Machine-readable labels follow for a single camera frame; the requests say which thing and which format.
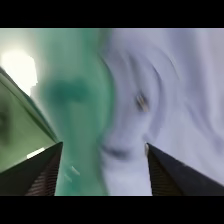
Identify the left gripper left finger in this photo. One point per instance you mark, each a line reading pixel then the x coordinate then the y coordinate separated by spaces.
pixel 31 176

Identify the purple shirt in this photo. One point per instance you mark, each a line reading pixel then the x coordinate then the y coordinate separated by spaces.
pixel 173 83

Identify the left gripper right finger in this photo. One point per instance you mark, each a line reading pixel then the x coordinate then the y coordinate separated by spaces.
pixel 176 178

